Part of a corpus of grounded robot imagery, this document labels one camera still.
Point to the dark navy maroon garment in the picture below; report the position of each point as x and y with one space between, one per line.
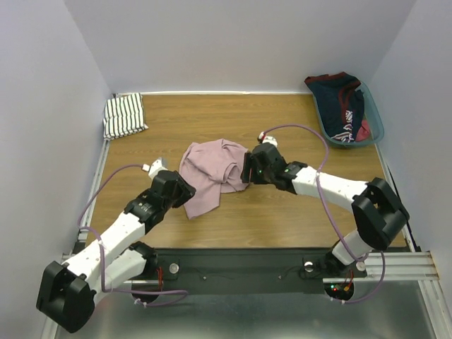
340 103

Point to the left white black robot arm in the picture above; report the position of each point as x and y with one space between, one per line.
70 291

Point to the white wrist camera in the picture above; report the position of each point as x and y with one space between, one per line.
153 169
263 137

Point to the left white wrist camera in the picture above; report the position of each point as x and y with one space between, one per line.
153 169

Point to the red garment in basket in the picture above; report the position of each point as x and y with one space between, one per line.
364 131

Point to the pink tank top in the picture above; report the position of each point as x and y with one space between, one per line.
213 168

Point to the black white striped tank top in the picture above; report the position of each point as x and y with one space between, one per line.
123 116

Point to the aluminium frame rail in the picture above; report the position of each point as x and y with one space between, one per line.
432 294
401 266
51 328

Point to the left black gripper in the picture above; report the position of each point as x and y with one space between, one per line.
187 191

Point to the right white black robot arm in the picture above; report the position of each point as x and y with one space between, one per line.
378 212

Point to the teal plastic basket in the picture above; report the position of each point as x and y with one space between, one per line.
371 115

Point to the left aluminium frame rail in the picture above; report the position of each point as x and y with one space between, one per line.
51 328

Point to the right aluminium frame rail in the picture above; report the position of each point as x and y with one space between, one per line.
432 294

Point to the front aluminium frame rail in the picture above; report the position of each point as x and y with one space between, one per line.
401 266

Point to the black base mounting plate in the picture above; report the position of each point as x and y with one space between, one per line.
243 271

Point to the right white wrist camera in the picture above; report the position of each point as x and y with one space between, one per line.
263 137

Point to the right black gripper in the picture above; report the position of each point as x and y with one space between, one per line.
248 169

